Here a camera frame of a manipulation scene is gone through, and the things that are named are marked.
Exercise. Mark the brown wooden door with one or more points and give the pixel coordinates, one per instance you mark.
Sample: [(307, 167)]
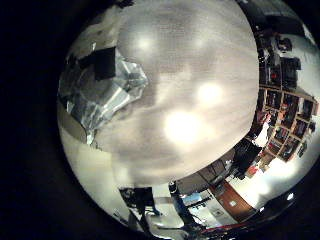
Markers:
[(233, 200)]

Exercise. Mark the grey white striped cloth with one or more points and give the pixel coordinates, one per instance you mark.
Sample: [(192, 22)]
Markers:
[(106, 93)]

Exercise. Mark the wooden shelf unit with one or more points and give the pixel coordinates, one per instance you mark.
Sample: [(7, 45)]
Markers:
[(286, 116)]

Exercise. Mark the person in black clothes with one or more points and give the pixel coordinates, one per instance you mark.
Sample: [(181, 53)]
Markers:
[(246, 156)]

